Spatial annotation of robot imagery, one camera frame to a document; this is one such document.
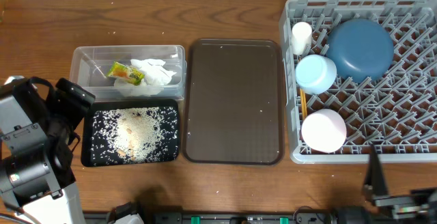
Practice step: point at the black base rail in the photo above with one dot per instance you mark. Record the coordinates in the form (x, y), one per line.
(303, 215)

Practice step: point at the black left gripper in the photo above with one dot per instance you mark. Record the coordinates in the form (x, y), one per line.
(76, 111)

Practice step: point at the grey dishwasher rack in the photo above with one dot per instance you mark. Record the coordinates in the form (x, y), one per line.
(396, 113)

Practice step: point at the yellow green snack wrapper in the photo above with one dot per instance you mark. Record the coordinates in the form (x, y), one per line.
(125, 73)

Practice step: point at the white napkin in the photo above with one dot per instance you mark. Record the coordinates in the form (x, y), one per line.
(156, 76)

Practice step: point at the clear plastic waste bin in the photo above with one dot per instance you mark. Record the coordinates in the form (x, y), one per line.
(90, 65)

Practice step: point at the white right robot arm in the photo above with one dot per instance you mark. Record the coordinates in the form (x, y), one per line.
(360, 215)

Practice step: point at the dark blue plate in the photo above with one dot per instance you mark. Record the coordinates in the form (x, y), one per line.
(360, 48)

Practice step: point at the brown serving tray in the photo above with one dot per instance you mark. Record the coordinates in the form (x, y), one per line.
(234, 105)

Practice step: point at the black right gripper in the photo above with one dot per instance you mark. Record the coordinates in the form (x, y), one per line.
(375, 189)

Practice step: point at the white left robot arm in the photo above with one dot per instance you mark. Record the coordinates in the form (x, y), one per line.
(38, 123)

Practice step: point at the pink bowl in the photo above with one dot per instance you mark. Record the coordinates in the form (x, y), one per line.
(324, 130)

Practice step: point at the light blue saucer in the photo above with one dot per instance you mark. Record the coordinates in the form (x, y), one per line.
(315, 74)

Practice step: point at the black rectangular tray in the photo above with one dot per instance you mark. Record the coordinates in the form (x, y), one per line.
(87, 132)

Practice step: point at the leftover rice pile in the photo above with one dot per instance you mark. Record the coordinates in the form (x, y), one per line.
(133, 135)

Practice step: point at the cream white cup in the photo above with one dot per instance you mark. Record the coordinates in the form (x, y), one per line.
(301, 37)

